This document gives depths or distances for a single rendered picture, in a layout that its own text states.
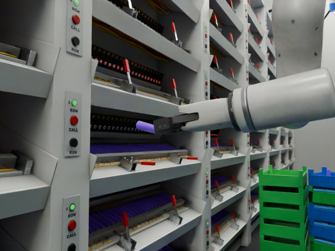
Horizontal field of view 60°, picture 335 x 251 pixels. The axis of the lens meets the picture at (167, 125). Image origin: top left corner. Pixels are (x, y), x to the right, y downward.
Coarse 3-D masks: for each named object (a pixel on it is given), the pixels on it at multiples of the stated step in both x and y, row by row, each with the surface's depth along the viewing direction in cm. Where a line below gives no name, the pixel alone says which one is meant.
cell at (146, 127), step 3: (138, 123) 64; (141, 123) 64; (144, 123) 64; (147, 123) 64; (138, 126) 64; (141, 126) 64; (144, 126) 63; (147, 126) 63; (150, 126) 63; (153, 126) 63; (141, 129) 64; (144, 129) 64; (147, 129) 63; (150, 129) 63; (153, 129) 62; (153, 132) 63
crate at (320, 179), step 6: (324, 168) 154; (312, 174) 142; (318, 174) 151; (324, 174) 154; (312, 180) 141; (318, 180) 139; (324, 180) 137; (330, 180) 135; (318, 186) 139; (324, 186) 137; (330, 186) 135
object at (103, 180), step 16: (176, 144) 117; (192, 144) 114; (160, 160) 93; (192, 160) 110; (96, 176) 62; (112, 176) 65; (128, 176) 71; (144, 176) 78; (160, 176) 86; (176, 176) 96; (96, 192) 62; (112, 192) 68
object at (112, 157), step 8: (128, 152) 80; (136, 152) 83; (144, 152) 86; (152, 152) 90; (160, 152) 93; (168, 152) 98; (176, 152) 103; (184, 152) 109; (96, 160) 68; (104, 160) 70; (112, 160) 73; (120, 160) 76; (152, 160) 87
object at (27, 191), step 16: (0, 128) 58; (0, 144) 58; (16, 144) 56; (32, 144) 53; (0, 160) 50; (16, 160) 53; (32, 160) 52; (48, 160) 51; (0, 176) 48; (16, 176) 50; (32, 176) 52; (48, 176) 51; (0, 192) 43; (16, 192) 45; (32, 192) 48; (48, 192) 51; (0, 208) 44; (16, 208) 46; (32, 208) 49
